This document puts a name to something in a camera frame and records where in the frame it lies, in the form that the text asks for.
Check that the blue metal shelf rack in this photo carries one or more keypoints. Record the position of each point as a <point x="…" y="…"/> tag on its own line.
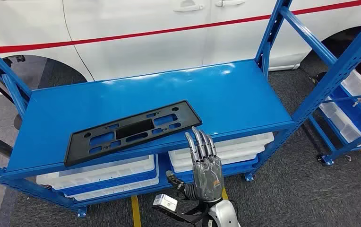
<point x="352" y="147"/>
<point x="168" y="94"/>

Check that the black plastic plate frame part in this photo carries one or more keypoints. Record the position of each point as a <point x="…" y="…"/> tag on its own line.
<point x="80" y="147"/>

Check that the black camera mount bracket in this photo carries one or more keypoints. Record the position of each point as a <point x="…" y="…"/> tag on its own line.
<point x="180" y="216"/>

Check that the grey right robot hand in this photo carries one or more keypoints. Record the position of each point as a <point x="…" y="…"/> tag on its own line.
<point x="207" y="178"/>

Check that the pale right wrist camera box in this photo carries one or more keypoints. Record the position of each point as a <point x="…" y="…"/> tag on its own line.
<point x="165" y="203"/>

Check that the white car with red stripe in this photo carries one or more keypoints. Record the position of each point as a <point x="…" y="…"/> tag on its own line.
<point x="136" y="25"/>

